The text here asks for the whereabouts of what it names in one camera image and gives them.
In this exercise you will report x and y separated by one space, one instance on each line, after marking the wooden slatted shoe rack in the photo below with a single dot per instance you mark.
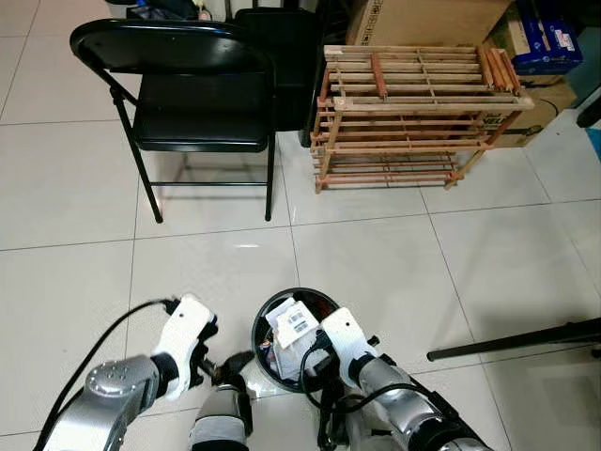
427 105

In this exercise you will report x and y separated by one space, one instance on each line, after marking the white barcode paper packet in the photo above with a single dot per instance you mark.
293 324

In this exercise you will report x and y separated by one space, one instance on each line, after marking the round black rubbish bin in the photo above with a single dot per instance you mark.
268 371

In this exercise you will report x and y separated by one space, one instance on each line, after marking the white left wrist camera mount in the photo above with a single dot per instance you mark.
183 329

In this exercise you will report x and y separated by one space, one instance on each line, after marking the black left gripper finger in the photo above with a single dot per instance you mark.
239 364

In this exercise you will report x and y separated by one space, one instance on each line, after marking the blue printed box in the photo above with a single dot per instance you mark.
545 42

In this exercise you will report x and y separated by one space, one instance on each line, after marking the robot left leg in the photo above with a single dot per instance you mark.
221 423

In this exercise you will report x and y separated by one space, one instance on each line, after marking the robot right leg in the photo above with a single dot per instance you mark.
333 432

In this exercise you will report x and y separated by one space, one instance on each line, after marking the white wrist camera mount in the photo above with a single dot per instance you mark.
346 340
183 329

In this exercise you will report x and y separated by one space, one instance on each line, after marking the robot leg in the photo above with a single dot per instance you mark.
221 423
333 432

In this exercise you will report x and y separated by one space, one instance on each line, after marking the black stand leg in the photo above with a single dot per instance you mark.
516 338

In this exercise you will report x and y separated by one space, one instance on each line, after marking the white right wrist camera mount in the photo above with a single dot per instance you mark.
346 340

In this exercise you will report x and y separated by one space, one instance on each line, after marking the black folding chair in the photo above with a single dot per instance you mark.
197 103

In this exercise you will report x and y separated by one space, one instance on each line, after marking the large plain cardboard box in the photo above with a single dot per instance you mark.
423 19

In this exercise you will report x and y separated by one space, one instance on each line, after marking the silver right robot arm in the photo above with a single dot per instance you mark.
394 395

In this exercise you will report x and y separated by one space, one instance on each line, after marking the tall black case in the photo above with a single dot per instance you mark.
291 66

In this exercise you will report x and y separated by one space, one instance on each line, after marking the printed brown cardboard box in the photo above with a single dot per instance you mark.
549 108

